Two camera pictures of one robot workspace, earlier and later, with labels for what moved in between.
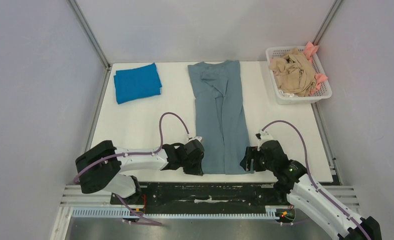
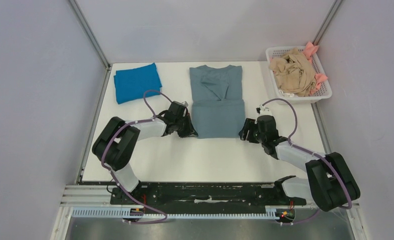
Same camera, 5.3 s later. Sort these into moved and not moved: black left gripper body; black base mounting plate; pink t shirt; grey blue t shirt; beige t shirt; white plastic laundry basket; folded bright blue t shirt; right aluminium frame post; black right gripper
Moved: grey blue t shirt; black right gripper; black left gripper body
Not moved: folded bright blue t shirt; beige t shirt; pink t shirt; right aluminium frame post; white plastic laundry basket; black base mounting plate
